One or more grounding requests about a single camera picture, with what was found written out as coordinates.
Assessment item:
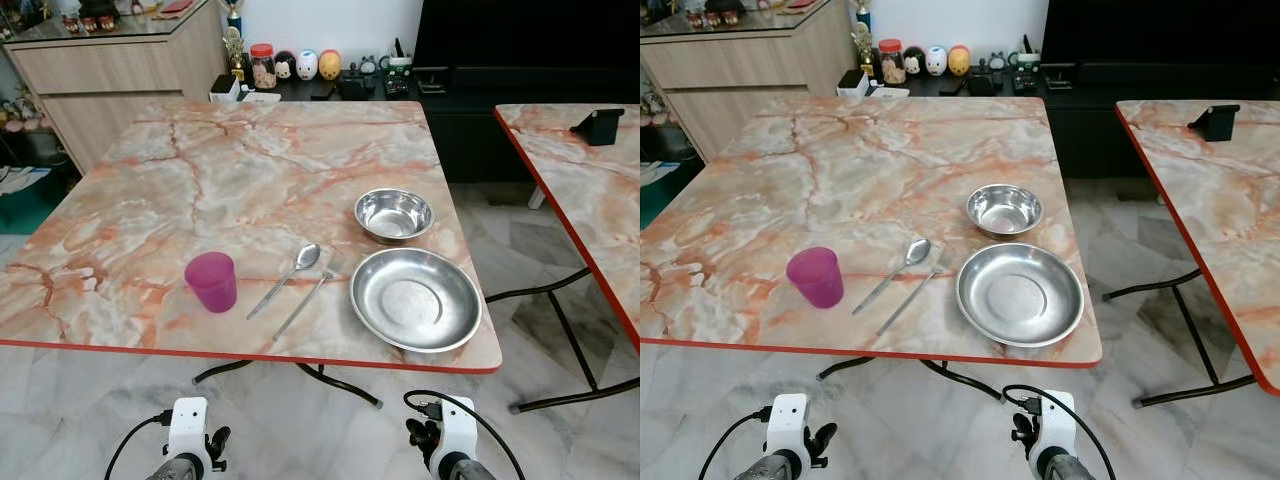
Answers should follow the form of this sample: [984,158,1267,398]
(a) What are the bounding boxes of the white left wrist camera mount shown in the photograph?
[165,397,211,462]
[764,393,810,457]

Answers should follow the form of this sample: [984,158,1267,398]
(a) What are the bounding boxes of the marble folding table with dishes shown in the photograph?
[640,96,1103,403]
[0,98,504,410]

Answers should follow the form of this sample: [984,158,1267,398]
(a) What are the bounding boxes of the purple plastic cup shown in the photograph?
[786,247,845,309]
[184,252,239,314]

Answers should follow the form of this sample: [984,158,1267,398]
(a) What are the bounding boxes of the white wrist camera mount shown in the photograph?
[165,397,211,462]
[764,393,810,457]
[430,396,479,471]
[1030,390,1077,463]

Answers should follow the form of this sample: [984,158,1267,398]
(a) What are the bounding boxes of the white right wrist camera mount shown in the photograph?
[430,396,479,471]
[1030,390,1077,463]

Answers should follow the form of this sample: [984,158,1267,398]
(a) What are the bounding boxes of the marble folding table with stand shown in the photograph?
[485,103,641,414]
[1103,99,1280,409]

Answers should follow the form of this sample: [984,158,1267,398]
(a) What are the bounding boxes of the steel fork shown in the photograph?
[272,254,345,341]
[877,249,952,337]

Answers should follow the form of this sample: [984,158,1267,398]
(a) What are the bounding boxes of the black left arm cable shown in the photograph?
[697,405,773,480]
[103,409,177,480]

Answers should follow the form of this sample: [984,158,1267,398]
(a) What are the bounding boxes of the steel spoon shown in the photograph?
[852,238,932,316]
[246,243,322,321]

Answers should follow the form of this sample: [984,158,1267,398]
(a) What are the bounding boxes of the large steel plate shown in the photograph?
[955,242,1085,348]
[349,247,483,354]

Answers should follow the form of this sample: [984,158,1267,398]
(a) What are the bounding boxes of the black television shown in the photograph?
[412,0,641,71]
[1040,0,1280,67]

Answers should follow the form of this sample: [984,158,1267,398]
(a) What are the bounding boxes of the red-lidded snack jar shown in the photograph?
[878,39,907,87]
[250,43,278,92]

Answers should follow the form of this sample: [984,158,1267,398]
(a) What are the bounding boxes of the black phone stand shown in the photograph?
[1188,104,1241,142]
[570,108,625,147]

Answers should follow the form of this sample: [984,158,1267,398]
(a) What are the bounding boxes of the gold trophy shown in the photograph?
[851,0,877,77]
[222,0,247,82]

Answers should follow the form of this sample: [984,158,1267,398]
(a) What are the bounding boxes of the small steel bowl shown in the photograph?
[354,187,435,244]
[966,184,1044,238]

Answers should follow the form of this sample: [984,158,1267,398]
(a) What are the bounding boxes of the black tv console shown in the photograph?
[905,62,1280,180]
[280,66,641,184]

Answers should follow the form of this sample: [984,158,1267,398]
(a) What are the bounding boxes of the light wooden cabinet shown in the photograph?
[0,0,231,173]
[640,0,853,163]

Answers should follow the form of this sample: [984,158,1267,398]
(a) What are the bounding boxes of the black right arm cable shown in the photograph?
[403,389,527,480]
[1001,384,1118,480]

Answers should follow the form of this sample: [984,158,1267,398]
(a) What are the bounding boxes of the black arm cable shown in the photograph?
[697,405,773,480]
[1001,384,1118,480]
[103,409,177,480]
[403,389,527,480]

